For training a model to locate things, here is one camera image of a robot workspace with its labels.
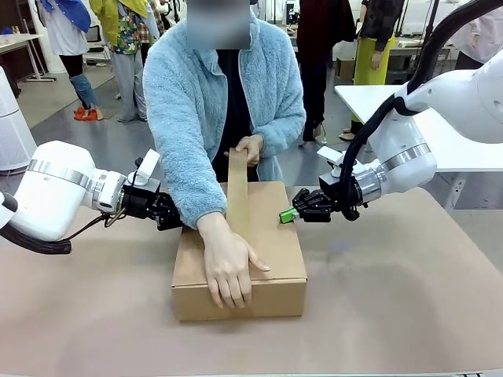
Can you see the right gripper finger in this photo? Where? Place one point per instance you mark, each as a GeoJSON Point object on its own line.
{"type": "Point", "coordinates": [310, 197]}
{"type": "Point", "coordinates": [288, 216]}

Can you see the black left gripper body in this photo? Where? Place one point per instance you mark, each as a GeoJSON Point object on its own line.
{"type": "Point", "coordinates": [141, 200]}

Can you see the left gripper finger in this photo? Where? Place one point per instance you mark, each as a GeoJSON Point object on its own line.
{"type": "Point", "coordinates": [167, 202]}
{"type": "Point", "coordinates": [169, 222]}

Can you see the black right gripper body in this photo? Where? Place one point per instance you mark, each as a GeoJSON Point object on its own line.
{"type": "Point", "coordinates": [334, 196]}

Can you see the brown cardboard box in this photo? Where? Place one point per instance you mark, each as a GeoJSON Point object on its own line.
{"type": "Point", "coordinates": [275, 235]}

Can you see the person's right forearm blue sleeve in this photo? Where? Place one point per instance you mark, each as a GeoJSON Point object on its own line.
{"type": "Point", "coordinates": [192, 192]}

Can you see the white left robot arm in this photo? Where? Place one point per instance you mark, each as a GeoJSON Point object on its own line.
{"type": "Point", "coordinates": [55, 192]}

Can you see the person's left forearm blue sleeve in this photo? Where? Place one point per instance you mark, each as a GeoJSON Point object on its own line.
{"type": "Point", "coordinates": [281, 125]}

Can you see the person's left hand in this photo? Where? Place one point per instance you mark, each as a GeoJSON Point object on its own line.
{"type": "Point", "coordinates": [253, 147]}

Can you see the person's right hand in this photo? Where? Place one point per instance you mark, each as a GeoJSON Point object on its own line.
{"type": "Point", "coordinates": [230, 271]}

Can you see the orange shoe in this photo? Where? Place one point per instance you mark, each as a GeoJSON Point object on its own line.
{"type": "Point", "coordinates": [92, 115]}
{"type": "Point", "coordinates": [80, 114]}

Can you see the large white table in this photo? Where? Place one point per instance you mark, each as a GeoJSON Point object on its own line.
{"type": "Point", "coordinates": [365, 98]}

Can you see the person in blue fleece jacket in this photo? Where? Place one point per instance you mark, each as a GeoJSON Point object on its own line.
{"type": "Point", "coordinates": [184, 98]}

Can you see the small cardboard box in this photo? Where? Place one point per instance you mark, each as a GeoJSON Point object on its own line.
{"type": "Point", "coordinates": [346, 70]}

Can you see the person in yellow apron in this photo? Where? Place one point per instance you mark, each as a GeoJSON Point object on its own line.
{"type": "Point", "coordinates": [373, 59]}

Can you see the white ribbed cylinder appliance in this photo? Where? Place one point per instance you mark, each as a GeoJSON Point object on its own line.
{"type": "Point", "coordinates": [12, 125]}

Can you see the person in floral shirt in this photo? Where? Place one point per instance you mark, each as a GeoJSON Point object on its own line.
{"type": "Point", "coordinates": [127, 51]}

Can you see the person in dark red top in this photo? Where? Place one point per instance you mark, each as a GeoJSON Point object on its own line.
{"type": "Point", "coordinates": [324, 31]}

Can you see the person with blue jacket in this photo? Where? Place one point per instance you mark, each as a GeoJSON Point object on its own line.
{"type": "Point", "coordinates": [67, 35]}

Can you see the white desk with wooden top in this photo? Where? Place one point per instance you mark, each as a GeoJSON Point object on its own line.
{"type": "Point", "coordinates": [17, 41]}

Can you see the person in pale pink coat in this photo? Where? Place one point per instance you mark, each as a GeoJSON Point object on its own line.
{"type": "Point", "coordinates": [477, 35]}

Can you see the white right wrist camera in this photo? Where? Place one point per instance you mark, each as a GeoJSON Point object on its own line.
{"type": "Point", "coordinates": [334, 157]}

